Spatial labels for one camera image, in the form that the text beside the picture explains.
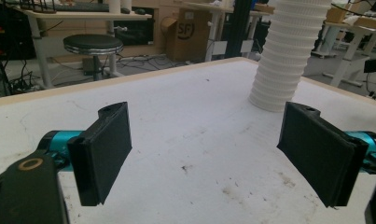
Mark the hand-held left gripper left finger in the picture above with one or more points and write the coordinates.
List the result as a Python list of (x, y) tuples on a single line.
[(101, 155)]

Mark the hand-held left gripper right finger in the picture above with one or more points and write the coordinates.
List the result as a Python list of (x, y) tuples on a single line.
[(319, 152)]

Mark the stack of white ribbed cups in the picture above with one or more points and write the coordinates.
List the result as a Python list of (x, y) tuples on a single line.
[(285, 56)]

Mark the black round stool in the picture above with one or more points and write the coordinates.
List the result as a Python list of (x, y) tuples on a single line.
[(94, 46)]

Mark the white desk with white legs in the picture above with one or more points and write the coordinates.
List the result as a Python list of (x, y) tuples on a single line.
[(347, 40)]

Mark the white-legged wooden desk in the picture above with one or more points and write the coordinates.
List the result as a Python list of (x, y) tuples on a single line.
[(67, 18)]

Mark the brown cardboard box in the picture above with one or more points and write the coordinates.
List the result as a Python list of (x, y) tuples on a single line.
[(185, 34)]

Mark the black metal post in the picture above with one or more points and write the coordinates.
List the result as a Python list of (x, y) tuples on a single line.
[(238, 28)]

